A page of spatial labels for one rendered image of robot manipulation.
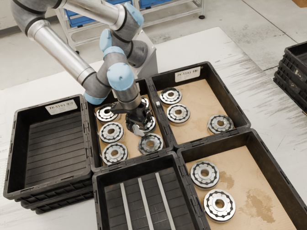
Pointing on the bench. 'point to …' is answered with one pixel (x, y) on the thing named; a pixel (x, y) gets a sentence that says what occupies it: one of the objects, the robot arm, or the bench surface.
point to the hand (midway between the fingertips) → (139, 128)
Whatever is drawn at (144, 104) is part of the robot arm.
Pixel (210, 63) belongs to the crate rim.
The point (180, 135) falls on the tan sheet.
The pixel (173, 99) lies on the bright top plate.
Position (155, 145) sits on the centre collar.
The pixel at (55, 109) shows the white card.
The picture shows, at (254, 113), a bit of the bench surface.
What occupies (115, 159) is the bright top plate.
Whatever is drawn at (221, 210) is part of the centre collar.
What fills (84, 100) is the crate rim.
